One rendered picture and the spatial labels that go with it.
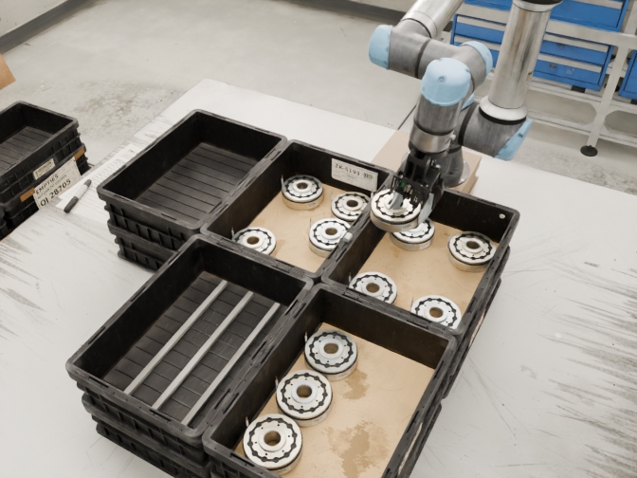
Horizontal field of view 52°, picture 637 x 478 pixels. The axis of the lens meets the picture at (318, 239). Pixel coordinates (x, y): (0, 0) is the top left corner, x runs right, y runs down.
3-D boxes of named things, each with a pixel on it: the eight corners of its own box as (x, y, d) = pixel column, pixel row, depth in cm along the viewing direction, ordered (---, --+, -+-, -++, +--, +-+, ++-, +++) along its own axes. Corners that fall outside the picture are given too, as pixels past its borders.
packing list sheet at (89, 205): (125, 142, 204) (125, 141, 203) (186, 162, 196) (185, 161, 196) (49, 204, 183) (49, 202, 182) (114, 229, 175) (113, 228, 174)
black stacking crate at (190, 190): (201, 143, 184) (195, 109, 176) (291, 174, 174) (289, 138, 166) (105, 227, 159) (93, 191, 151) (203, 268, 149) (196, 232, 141)
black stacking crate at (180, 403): (203, 270, 148) (196, 234, 140) (317, 319, 138) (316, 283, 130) (79, 403, 123) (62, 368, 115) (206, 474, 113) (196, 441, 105)
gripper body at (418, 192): (386, 196, 124) (398, 148, 115) (404, 172, 130) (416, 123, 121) (423, 212, 122) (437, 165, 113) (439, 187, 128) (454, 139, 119)
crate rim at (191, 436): (197, 239, 142) (195, 231, 140) (317, 288, 131) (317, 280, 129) (63, 375, 117) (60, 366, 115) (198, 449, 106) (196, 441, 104)
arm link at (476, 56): (443, 27, 120) (417, 52, 113) (500, 45, 116) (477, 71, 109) (436, 65, 125) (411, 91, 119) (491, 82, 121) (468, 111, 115)
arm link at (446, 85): (482, 64, 108) (462, 88, 103) (464, 118, 116) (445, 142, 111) (440, 47, 110) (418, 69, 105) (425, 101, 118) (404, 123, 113)
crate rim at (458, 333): (398, 179, 156) (398, 172, 155) (520, 219, 146) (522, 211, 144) (318, 288, 131) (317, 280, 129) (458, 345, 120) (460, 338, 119)
